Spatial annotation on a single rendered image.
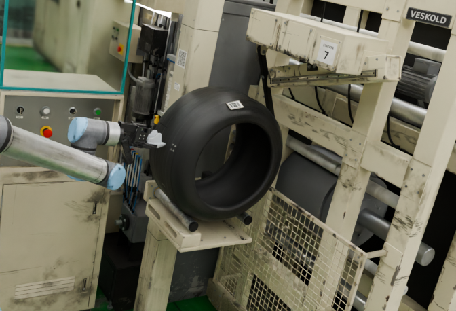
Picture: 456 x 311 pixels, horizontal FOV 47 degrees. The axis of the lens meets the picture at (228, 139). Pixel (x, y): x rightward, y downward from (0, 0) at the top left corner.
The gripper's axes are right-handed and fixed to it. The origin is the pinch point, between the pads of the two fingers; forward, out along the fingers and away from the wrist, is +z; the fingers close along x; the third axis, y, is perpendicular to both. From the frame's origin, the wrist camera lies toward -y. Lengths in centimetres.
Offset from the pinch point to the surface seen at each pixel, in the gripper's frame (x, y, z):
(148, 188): 23.6, -28.7, 13.9
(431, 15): -46, 77, 69
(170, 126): 2.8, 7.4, 3.3
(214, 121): -11.1, 15.6, 13.3
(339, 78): -26, 45, 55
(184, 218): -5.3, -29.1, 17.1
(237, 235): -6, -36, 48
